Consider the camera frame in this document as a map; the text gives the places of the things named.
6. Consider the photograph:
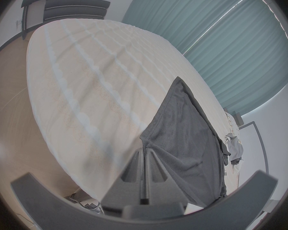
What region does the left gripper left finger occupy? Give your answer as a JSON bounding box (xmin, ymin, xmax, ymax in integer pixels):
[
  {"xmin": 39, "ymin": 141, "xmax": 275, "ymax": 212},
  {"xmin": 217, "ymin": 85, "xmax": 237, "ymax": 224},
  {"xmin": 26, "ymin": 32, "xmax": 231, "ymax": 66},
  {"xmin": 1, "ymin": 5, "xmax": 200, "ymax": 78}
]
[{"xmin": 103, "ymin": 148, "xmax": 144, "ymax": 207}]

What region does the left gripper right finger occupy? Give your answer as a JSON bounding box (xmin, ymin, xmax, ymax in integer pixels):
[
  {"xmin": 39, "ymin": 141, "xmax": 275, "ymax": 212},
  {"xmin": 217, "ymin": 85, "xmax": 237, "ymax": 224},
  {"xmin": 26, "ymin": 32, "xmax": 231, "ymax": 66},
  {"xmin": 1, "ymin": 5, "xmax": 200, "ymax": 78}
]
[{"xmin": 145, "ymin": 148, "xmax": 186, "ymax": 205}]

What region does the black T-shirt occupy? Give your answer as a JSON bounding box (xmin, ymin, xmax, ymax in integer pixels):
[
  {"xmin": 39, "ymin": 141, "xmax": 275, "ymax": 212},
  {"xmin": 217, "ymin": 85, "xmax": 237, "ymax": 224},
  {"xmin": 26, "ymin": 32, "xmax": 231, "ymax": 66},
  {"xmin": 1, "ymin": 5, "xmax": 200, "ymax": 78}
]
[{"xmin": 139, "ymin": 76, "xmax": 231, "ymax": 209}]

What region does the grey garment with white hem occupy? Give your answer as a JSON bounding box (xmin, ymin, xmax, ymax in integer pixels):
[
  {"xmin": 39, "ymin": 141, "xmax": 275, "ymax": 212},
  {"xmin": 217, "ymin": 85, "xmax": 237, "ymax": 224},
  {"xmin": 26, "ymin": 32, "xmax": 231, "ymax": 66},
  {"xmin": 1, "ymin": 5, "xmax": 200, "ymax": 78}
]
[{"xmin": 225, "ymin": 133, "xmax": 244, "ymax": 162}]

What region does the white printed pillow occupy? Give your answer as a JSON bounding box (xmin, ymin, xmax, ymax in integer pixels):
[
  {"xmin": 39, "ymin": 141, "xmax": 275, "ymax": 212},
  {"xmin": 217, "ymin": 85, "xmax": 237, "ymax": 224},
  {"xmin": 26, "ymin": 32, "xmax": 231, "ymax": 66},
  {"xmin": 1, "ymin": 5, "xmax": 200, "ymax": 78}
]
[{"xmin": 227, "ymin": 112, "xmax": 239, "ymax": 138}]

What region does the bed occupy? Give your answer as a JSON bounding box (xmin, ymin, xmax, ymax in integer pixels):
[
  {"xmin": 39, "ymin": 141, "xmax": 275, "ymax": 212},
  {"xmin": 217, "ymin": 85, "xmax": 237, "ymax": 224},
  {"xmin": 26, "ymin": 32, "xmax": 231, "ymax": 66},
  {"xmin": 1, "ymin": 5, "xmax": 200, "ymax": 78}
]
[{"xmin": 26, "ymin": 19, "xmax": 270, "ymax": 201}]

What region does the blue-green curtain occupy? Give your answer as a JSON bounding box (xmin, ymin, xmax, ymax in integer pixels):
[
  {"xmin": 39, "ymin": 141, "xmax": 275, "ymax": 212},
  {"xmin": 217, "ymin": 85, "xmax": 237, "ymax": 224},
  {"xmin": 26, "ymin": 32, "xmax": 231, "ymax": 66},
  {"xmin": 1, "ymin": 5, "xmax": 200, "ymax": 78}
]
[
  {"xmin": 184, "ymin": 0, "xmax": 288, "ymax": 115},
  {"xmin": 121, "ymin": 0, "xmax": 255, "ymax": 54}
]

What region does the dark grey dresser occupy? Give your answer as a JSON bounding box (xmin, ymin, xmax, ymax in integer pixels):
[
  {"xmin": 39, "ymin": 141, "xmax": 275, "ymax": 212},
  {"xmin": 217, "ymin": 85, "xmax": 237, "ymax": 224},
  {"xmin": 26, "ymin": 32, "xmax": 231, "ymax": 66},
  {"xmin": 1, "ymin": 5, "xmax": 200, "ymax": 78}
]
[{"xmin": 20, "ymin": 0, "xmax": 111, "ymax": 40}]

